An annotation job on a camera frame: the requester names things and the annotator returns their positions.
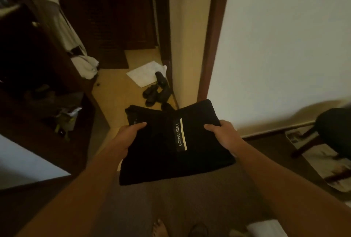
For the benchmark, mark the person's left forearm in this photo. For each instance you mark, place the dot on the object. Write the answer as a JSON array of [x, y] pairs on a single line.
[[71, 195]]

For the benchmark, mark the person's left leg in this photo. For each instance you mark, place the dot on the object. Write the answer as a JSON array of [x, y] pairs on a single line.
[[159, 227]]

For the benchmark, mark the white hanging robe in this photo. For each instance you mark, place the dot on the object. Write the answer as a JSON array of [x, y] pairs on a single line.
[[63, 25]]

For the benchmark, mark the black round stool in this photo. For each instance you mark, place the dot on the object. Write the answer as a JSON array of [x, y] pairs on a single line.
[[332, 130]]

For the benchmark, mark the dark wooden wardrobe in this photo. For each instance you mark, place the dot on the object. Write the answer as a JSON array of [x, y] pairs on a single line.
[[33, 53]]

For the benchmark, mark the person's right forearm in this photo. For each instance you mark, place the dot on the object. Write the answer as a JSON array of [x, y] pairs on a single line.
[[296, 195]]

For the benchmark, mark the white floor towel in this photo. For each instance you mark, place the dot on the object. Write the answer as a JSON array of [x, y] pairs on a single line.
[[145, 73]]

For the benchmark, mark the black shoe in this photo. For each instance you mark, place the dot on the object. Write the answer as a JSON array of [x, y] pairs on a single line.
[[162, 83], [150, 94], [167, 105]]

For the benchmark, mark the black t-shirt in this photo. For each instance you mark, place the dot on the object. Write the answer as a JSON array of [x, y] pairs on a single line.
[[164, 152]]

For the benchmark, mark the white red packet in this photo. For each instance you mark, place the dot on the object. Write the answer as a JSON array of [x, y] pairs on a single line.
[[68, 118]]

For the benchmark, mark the person's left hand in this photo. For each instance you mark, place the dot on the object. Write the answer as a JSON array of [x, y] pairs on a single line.
[[127, 134]]

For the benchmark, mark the person's white printed shirt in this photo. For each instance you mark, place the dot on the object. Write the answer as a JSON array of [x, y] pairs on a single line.
[[266, 228]]

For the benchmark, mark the person's right hand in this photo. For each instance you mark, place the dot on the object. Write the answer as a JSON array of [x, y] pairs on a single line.
[[224, 134]]

